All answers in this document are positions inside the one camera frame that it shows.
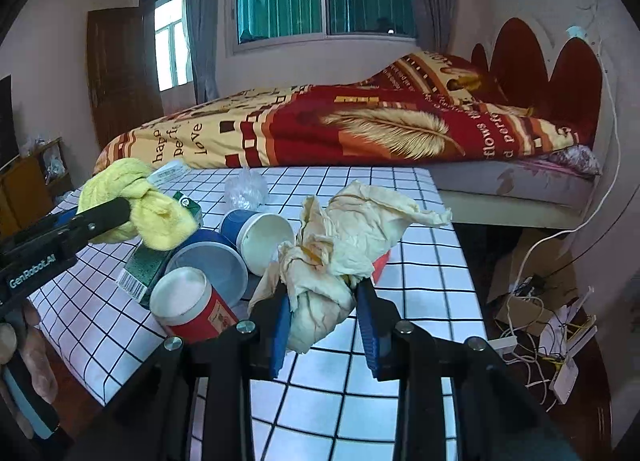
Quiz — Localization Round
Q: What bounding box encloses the floral pillow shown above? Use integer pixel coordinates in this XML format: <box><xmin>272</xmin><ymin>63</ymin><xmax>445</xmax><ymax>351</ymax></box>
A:
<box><xmin>547</xmin><ymin>146</ymin><xmax>601</xmax><ymax>177</ymax></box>

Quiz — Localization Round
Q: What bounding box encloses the crumpled clear plastic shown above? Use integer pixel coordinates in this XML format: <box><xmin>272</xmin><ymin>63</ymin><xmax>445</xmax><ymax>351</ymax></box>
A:
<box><xmin>223</xmin><ymin>167</ymin><xmax>271</xmax><ymax>214</ymax></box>

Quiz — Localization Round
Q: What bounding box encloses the cardboard box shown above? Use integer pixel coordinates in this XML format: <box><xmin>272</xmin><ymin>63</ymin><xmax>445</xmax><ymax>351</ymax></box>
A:
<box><xmin>487</xmin><ymin>228</ymin><xmax>581</xmax><ymax>337</ymax></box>

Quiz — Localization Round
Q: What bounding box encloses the wooden cabinet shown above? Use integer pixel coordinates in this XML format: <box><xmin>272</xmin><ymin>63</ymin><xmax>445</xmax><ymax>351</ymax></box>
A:
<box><xmin>0</xmin><ymin>136</ymin><xmax>76</xmax><ymax>242</ymax></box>

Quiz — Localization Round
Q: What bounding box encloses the yellow cloth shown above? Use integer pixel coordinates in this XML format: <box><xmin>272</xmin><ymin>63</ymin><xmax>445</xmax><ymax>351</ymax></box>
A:
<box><xmin>78</xmin><ymin>158</ymin><xmax>201</xmax><ymax>251</ymax></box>

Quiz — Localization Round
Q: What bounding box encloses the red packet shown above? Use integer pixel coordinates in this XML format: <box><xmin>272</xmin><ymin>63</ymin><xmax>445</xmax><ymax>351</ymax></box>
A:
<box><xmin>372</xmin><ymin>248</ymin><xmax>392</xmax><ymax>283</ymax></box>

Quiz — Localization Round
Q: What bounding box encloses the beige paper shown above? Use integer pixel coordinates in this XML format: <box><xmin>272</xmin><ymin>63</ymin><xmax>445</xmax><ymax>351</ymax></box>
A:
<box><xmin>248</xmin><ymin>180</ymin><xmax>453</xmax><ymax>354</ymax></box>

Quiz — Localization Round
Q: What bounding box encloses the green carton box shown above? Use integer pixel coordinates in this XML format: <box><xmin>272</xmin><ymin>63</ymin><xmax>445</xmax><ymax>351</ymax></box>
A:
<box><xmin>116</xmin><ymin>158</ymin><xmax>203</xmax><ymax>309</ymax></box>

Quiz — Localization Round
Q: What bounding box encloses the printed blanket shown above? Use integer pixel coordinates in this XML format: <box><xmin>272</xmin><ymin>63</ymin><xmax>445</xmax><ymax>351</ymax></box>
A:
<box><xmin>94</xmin><ymin>51</ymin><xmax>596</xmax><ymax>174</ymax></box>

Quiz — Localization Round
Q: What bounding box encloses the red padded headboard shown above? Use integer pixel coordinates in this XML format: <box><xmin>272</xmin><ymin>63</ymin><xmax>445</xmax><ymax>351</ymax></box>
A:
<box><xmin>470</xmin><ymin>17</ymin><xmax>603</xmax><ymax>147</ymax></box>

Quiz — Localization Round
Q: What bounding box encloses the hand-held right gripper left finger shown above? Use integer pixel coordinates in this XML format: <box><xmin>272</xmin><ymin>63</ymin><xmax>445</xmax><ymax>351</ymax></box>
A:
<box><xmin>95</xmin><ymin>282</ymin><xmax>293</xmax><ymax>461</ymax></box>

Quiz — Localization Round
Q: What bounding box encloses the grey mattress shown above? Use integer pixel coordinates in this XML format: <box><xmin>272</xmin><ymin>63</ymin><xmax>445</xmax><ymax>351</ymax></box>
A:
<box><xmin>430</xmin><ymin>146</ymin><xmax>608</xmax><ymax>232</ymax></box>

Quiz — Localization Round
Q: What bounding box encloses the checked tablecloth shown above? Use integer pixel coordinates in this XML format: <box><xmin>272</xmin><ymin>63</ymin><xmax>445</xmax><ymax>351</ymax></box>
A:
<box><xmin>27</xmin><ymin>166</ymin><xmax>488</xmax><ymax>461</ymax></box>

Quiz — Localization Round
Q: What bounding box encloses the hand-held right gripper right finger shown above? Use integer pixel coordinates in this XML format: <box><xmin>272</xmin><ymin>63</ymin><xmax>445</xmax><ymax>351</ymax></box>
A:
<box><xmin>355</xmin><ymin>278</ymin><xmax>571</xmax><ymax>461</ymax></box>

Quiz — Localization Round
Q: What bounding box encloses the dark television screen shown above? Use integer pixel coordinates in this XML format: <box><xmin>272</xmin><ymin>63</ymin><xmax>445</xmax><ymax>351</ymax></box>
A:
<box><xmin>0</xmin><ymin>74</ymin><xmax>21</xmax><ymax>169</ymax></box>

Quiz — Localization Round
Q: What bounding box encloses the blue paper cup white rim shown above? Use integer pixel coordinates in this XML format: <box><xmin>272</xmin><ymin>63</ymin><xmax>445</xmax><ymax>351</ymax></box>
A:
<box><xmin>220</xmin><ymin>210</ymin><xmax>296</xmax><ymax>277</ymax></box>

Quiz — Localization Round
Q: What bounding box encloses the brown wooden door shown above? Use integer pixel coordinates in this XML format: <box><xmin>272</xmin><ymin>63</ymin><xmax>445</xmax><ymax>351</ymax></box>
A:
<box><xmin>86</xmin><ymin>7</ymin><xmax>163</xmax><ymax>149</ymax></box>

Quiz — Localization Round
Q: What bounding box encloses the person's left hand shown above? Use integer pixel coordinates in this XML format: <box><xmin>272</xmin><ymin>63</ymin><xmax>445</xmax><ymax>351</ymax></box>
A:
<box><xmin>0</xmin><ymin>302</ymin><xmax>59</xmax><ymax>405</ymax></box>

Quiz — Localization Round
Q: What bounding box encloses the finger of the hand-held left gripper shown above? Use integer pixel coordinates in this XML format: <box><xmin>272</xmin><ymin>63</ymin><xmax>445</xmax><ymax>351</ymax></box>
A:
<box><xmin>27</xmin><ymin>208</ymin><xmax>81</xmax><ymax>238</ymax></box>
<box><xmin>59</xmin><ymin>197</ymin><xmax>134</xmax><ymax>248</ymax></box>

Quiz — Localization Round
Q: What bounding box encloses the white router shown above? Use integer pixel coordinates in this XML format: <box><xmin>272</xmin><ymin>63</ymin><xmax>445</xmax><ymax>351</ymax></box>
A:
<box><xmin>547</xmin><ymin>356</ymin><xmax>579</xmax><ymax>404</ymax></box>

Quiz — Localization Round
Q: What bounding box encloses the white cable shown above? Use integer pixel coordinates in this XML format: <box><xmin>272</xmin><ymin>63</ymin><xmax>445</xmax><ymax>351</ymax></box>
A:
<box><xmin>505</xmin><ymin>31</ymin><xmax>623</xmax><ymax>337</ymax></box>

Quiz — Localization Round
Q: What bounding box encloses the red paper cup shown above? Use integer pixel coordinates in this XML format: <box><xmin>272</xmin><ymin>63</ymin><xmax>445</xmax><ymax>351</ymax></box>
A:
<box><xmin>149</xmin><ymin>266</ymin><xmax>240</xmax><ymax>342</ymax></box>

